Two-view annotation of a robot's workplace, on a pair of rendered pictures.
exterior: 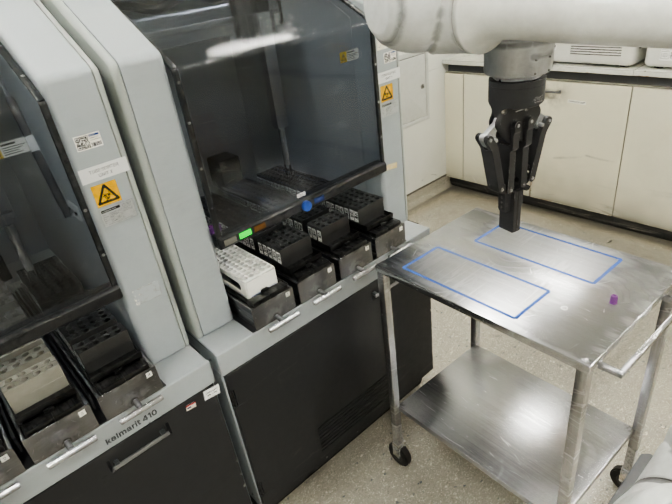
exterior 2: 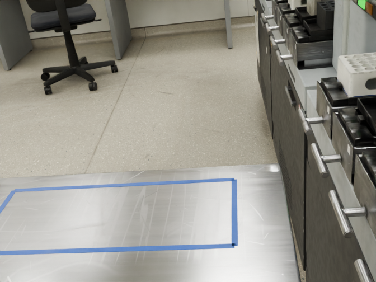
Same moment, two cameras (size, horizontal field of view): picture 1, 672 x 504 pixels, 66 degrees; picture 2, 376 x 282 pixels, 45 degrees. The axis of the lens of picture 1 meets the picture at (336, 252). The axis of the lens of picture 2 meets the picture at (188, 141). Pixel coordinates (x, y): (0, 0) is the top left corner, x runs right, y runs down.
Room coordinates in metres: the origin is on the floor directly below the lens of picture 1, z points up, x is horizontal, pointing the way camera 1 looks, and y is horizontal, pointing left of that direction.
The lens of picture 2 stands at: (1.52, -0.61, 1.19)
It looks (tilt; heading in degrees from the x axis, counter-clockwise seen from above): 29 degrees down; 135
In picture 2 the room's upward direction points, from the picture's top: 8 degrees counter-clockwise
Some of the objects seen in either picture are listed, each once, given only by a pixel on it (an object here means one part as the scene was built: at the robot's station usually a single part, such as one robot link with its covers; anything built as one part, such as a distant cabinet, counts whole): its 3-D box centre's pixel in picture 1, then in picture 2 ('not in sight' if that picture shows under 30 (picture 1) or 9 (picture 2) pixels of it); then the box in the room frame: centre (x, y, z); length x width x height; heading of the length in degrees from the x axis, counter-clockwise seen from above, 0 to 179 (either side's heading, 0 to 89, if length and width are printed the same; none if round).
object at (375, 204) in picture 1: (369, 211); not in sight; (1.49, -0.12, 0.85); 0.12 x 0.02 x 0.06; 127
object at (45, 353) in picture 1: (27, 372); not in sight; (0.91, 0.71, 0.85); 0.12 x 0.02 x 0.06; 128
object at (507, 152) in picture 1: (506, 156); not in sight; (0.71, -0.27, 1.28); 0.04 x 0.01 x 0.11; 25
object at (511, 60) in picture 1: (518, 53); not in sight; (0.72, -0.28, 1.42); 0.09 x 0.09 x 0.06
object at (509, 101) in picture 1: (515, 108); not in sight; (0.72, -0.28, 1.35); 0.08 x 0.07 x 0.09; 115
